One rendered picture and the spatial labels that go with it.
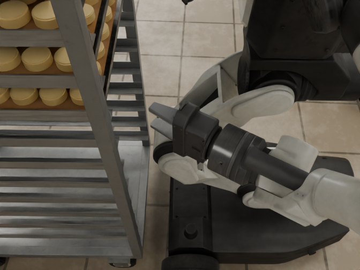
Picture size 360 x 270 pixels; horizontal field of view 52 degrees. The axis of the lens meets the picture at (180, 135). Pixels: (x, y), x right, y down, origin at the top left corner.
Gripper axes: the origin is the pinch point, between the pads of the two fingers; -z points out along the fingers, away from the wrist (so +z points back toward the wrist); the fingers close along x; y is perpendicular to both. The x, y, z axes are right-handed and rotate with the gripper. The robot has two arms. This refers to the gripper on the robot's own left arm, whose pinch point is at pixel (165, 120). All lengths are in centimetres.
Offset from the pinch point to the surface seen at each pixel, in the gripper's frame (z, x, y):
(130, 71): -32, -28, -29
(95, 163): -14.4, -16.5, 7.4
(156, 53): -68, -87, -94
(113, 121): -41, -55, -25
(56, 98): -20.1, 1.1, 6.7
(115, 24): -25.4, -0.8, -18.6
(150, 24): -85, -87, -113
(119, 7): -28.4, -0.8, -24.2
